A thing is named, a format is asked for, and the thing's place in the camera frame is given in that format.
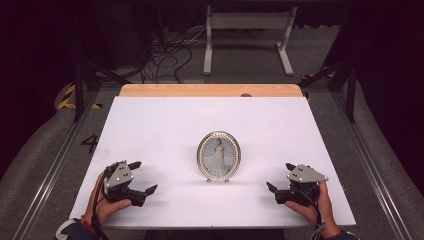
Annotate yellow black floor tape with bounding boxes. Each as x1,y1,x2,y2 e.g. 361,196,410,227
57,84,103,110

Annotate aluminium rail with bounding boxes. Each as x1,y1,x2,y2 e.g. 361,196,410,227
11,88,101,240
333,91,414,240

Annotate person's right hand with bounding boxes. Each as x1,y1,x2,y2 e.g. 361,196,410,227
284,181,343,238

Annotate bundle of black cables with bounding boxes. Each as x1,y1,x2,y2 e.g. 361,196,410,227
133,26,208,84

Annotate white board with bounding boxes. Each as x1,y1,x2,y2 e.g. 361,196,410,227
66,96,357,230

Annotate black metal stand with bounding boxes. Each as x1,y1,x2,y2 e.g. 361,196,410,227
71,59,133,124
298,59,358,124

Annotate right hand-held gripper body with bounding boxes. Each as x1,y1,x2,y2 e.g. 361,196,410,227
274,163,329,207

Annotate oval silver photo frame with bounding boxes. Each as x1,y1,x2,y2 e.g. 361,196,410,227
196,130,242,184

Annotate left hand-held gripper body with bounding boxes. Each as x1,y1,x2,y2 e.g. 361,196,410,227
103,160,148,208

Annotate hand-held gripper cable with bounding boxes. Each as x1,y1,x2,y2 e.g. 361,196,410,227
303,195,327,240
90,165,112,240

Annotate left hand-held gripper cable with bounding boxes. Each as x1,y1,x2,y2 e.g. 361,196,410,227
90,165,112,240

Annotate wooden table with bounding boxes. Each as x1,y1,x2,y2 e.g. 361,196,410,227
118,83,304,98

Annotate red wrist band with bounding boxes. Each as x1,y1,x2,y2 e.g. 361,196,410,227
81,216,95,233

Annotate person's left hand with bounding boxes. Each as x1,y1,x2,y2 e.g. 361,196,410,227
83,171,133,228

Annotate right hand-held gripper cable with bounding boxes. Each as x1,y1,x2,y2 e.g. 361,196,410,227
303,195,327,240

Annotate white metal desk frame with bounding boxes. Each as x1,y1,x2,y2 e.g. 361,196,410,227
203,4,299,77

